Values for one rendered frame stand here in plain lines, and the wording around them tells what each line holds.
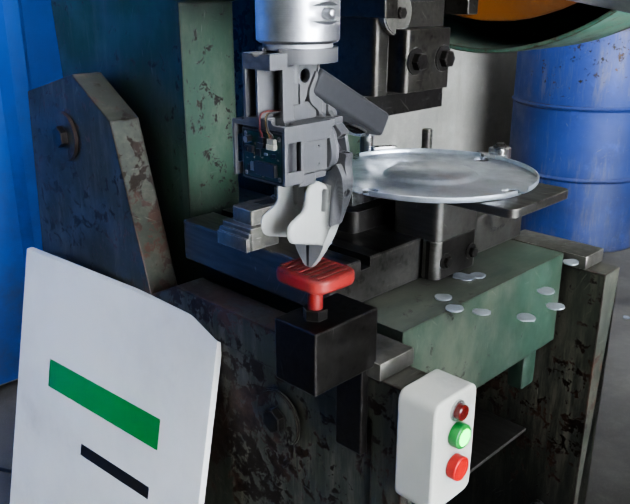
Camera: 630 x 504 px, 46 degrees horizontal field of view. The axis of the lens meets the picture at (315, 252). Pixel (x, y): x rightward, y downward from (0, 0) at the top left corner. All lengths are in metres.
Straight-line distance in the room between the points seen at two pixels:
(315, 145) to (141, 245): 0.53
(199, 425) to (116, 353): 0.21
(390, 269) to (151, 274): 0.38
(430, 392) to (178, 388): 0.45
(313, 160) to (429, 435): 0.31
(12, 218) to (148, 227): 0.95
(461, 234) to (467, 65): 2.39
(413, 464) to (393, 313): 0.20
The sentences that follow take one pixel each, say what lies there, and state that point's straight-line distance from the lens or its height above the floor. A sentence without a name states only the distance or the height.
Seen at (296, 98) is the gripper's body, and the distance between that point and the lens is 0.68.
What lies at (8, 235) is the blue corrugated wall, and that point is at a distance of 2.08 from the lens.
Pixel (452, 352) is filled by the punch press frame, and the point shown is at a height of 0.58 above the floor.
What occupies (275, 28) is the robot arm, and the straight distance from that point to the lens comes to 0.66.
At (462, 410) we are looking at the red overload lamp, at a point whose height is 0.61.
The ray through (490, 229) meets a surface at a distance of 1.17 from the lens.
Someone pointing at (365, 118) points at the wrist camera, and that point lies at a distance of 0.74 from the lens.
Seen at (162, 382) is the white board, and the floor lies 0.47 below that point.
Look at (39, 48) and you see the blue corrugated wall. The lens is 2.05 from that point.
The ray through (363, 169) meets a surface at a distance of 1.07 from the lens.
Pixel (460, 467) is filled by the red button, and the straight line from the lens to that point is 0.84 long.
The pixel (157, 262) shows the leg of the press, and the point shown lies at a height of 0.63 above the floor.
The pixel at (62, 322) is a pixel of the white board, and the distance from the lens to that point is 1.35.
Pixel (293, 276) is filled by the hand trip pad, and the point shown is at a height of 0.76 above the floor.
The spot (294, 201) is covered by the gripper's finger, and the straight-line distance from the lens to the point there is 0.74.
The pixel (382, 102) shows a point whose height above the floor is 0.88.
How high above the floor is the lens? 1.03
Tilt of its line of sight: 20 degrees down
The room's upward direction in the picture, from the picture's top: straight up
